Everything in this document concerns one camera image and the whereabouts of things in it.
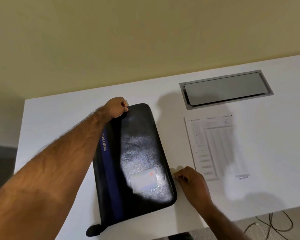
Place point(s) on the white card label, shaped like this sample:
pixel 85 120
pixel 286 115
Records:
pixel 144 181

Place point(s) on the person's right forearm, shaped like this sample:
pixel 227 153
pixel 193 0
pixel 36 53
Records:
pixel 222 222

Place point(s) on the person's right fingers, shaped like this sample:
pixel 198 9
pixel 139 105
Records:
pixel 180 173

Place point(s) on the black zip portfolio case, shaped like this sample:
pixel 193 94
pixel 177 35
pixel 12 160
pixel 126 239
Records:
pixel 140 157

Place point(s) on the person's left fingers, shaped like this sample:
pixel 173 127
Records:
pixel 125 104

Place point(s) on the white printed paper sheet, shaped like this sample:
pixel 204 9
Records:
pixel 215 147

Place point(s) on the person's left hand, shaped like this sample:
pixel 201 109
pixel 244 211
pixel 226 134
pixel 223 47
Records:
pixel 114 107

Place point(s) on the person's left forearm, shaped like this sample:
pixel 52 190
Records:
pixel 45 177

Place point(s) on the person's right hand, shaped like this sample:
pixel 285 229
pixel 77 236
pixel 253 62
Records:
pixel 195 185

